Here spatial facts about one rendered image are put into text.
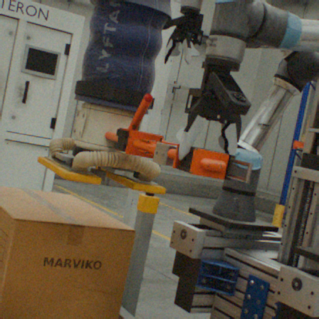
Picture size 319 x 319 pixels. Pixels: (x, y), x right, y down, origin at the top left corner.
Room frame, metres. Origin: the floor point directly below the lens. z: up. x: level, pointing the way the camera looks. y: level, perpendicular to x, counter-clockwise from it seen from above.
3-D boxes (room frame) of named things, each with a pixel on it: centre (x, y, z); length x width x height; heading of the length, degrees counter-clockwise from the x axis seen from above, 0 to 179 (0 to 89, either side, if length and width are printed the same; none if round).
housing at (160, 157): (1.25, -0.03, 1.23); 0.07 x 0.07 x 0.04; 25
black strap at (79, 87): (1.67, 0.16, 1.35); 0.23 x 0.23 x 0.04
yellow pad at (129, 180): (1.71, 0.08, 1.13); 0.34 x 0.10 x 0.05; 25
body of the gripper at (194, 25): (2.08, -0.01, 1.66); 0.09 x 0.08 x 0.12; 124
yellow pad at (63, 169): (1.63, 0.25, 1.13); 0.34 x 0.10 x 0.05; 25
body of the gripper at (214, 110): (1.15, -0.08, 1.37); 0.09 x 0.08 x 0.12; 25
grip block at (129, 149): (1.45, 0.06, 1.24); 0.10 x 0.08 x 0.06; 115
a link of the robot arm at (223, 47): (1.15, -0.08, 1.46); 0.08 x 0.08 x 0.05
